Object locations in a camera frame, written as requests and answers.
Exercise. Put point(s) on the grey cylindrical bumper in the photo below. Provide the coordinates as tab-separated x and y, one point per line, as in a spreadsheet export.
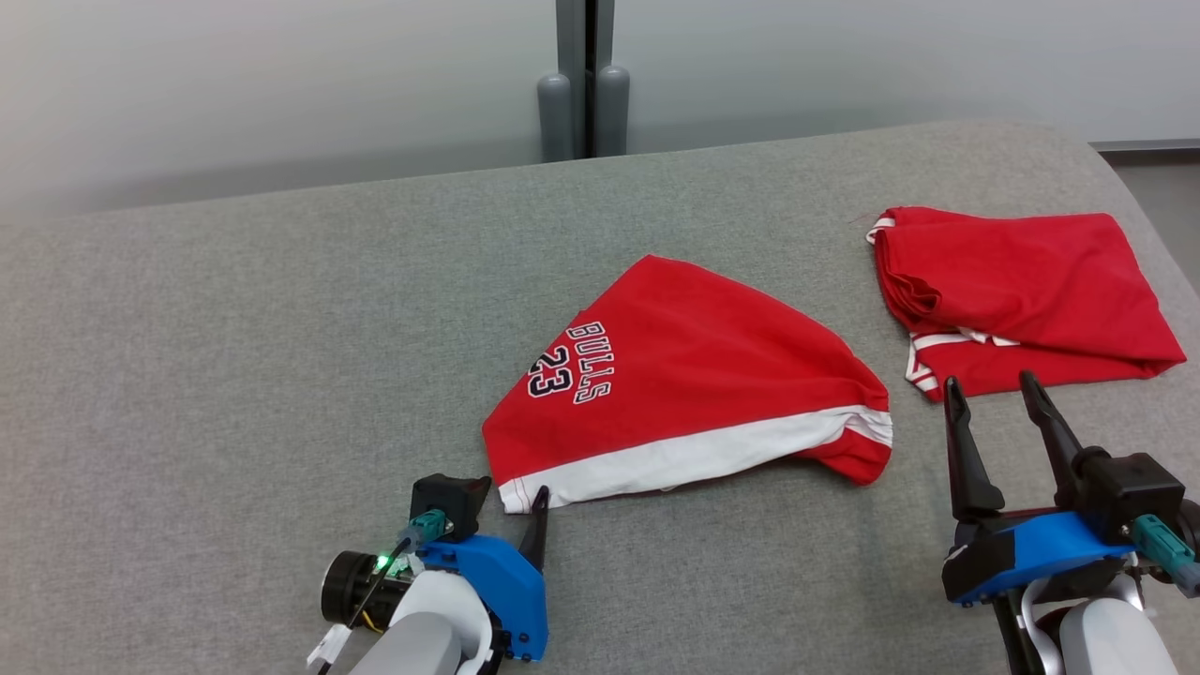
612	108
553	117

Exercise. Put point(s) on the white paper label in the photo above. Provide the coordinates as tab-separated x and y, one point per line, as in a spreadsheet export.
328	645

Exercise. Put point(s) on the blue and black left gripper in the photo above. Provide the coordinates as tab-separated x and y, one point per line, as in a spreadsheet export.
506	591

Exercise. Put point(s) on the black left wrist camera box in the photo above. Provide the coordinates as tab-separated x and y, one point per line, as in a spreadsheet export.
445	497

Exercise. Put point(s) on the red white-trimmed basketball jersey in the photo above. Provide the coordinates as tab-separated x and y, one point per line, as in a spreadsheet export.
1031	272

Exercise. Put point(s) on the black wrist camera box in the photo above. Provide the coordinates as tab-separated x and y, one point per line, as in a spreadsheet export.
445	497
1134	492

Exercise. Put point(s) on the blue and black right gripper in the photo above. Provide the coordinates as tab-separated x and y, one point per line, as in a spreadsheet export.
1050	553

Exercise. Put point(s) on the grey partition post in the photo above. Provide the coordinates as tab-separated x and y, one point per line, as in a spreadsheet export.
572	37

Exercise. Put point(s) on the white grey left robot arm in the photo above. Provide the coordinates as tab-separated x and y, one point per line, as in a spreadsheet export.
412	652

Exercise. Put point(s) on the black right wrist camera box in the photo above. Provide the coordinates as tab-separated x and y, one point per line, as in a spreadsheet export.
1134	492

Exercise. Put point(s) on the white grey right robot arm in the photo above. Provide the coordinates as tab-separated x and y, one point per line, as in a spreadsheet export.
1116	647

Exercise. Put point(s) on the red white-banded basketball shorts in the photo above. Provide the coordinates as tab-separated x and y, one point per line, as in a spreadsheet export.
694	375

